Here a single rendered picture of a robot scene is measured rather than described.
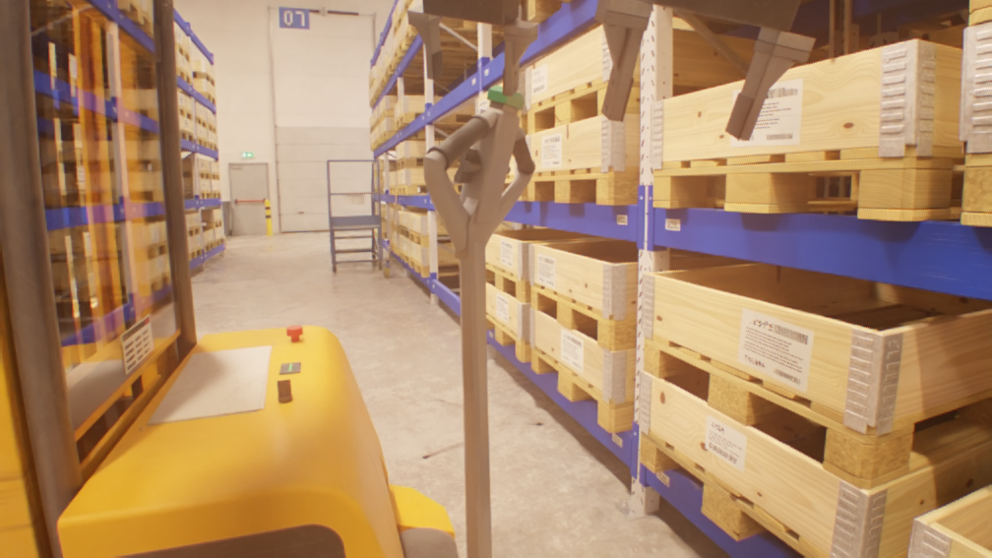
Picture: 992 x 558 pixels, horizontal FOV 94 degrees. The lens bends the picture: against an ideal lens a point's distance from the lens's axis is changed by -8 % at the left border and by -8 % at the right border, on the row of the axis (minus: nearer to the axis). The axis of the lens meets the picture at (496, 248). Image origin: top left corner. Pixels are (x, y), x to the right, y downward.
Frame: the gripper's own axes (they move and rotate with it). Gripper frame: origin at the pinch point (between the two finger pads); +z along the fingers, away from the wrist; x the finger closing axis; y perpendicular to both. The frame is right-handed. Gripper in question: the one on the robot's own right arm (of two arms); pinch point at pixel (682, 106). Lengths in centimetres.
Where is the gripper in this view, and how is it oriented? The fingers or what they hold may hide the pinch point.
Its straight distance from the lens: 51.5
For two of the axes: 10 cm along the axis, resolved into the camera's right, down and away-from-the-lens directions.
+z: -1.5, 8.6, 4.9
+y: 1.0, 5.0, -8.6
